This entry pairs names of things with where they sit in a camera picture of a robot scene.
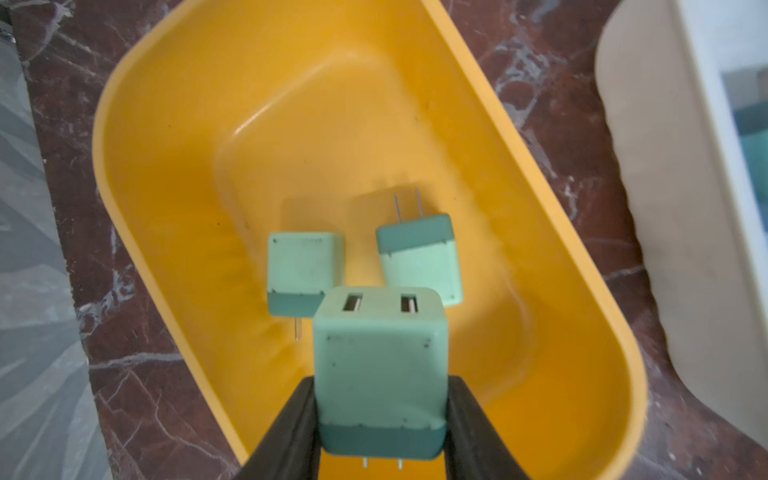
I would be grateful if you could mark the teal plug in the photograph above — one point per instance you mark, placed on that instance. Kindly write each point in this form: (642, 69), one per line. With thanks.
(751, 124)

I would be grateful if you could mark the yellow plastic storage box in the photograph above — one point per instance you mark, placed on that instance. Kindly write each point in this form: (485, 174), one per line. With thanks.
(231, 120)

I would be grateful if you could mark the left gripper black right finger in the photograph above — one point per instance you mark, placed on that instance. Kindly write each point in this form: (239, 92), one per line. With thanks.
(473, 449)

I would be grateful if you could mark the green plug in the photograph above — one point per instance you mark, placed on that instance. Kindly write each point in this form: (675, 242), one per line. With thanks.
(302, 267)
(381, 372)
(420, 250)

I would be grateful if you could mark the white plastic storage box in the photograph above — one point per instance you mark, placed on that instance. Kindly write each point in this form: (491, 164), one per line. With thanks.
(671, 74)

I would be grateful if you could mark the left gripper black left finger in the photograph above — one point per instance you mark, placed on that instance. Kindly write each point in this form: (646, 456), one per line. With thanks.
(290, 450)

